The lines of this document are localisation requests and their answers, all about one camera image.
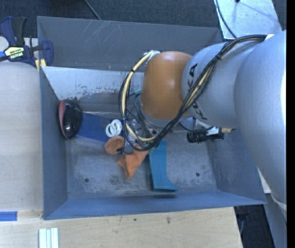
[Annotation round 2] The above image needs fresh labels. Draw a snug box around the orange cloth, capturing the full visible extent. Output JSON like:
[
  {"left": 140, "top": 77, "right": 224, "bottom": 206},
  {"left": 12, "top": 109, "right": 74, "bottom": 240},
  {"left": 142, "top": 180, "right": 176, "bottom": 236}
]
[{"left": 104, "top": 135, "right": 150, "bottom": 181}]

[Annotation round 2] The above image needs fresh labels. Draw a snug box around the blue flat block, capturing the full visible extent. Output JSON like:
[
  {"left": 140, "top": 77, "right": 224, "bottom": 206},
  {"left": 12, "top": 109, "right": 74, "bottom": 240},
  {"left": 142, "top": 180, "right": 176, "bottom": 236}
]
[{"left": 76, "top": 112, "right": 124, "bottom": 143}]

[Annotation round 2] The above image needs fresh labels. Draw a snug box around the teal flat block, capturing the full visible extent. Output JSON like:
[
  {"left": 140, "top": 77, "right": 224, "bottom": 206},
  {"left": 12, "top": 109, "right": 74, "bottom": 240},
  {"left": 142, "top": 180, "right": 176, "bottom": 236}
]
[{"left": 147, "top": 140, "right": 179, "bottom": 192}]

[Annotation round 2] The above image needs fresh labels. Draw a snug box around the grey metal bin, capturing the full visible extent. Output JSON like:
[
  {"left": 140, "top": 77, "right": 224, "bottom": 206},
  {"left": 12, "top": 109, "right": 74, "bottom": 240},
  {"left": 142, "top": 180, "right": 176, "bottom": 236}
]
[{"left": 36, "top": 15, "right": 268, "bottom": 221}]

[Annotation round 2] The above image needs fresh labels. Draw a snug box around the black and red oval object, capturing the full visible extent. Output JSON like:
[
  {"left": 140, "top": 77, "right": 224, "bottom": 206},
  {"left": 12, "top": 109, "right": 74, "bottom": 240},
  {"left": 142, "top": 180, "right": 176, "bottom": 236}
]
[{"left": 56, "top": 99, "right": 83, "bottom": 141}]

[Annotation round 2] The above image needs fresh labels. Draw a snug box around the pale wood board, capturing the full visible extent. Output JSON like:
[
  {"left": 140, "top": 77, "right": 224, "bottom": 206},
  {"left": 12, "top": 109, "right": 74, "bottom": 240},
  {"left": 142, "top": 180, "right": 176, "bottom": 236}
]
[{"left": 0, "top": 60, "right": 45, "bottom": 212}]

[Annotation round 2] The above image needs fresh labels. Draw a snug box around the white ring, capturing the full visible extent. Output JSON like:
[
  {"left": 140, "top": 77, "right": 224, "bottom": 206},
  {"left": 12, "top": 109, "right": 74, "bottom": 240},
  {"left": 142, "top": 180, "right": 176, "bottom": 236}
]
[
  {"left": 111, "top": 119, "right": 123, "bottom": 134},
  {"left": 105, "top": 123, "right": 117, "bottom": 138}
]

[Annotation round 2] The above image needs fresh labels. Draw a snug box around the black cylinder on white bracket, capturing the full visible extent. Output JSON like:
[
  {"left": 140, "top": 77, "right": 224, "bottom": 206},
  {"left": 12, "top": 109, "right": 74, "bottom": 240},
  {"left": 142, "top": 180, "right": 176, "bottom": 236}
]
[{"left": 186, "top": 125, "right": 232, "bottom": 144}]

